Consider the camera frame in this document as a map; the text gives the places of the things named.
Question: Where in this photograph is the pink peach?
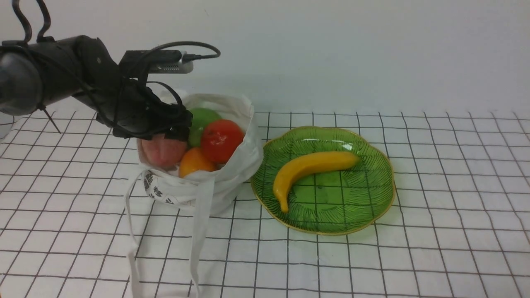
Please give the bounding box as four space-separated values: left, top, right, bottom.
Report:
140 134 188 170

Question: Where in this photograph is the white cloth tote bag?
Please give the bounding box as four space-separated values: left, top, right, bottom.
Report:
123 93 263 298

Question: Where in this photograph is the red tomato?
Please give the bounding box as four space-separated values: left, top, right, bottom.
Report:
200 119 245 164

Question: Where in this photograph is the orange fruit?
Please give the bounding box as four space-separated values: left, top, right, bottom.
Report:
178 147 218 178

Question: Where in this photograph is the green glass leaf plate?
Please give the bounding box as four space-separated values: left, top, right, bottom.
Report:
251 126 396 235

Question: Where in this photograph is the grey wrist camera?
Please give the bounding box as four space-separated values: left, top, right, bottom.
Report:
118 50 194 79

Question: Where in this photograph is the black cable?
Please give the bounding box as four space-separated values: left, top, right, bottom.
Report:
12 0 221 137

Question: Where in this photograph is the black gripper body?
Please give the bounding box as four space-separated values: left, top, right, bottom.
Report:
96 79 193 141

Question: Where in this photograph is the green apple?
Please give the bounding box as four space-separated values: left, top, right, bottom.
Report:
188 108 222 147

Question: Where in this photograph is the yellow banana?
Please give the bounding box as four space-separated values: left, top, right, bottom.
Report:
273 151 360 213

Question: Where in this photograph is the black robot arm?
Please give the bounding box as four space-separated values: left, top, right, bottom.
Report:
1 36 193 141

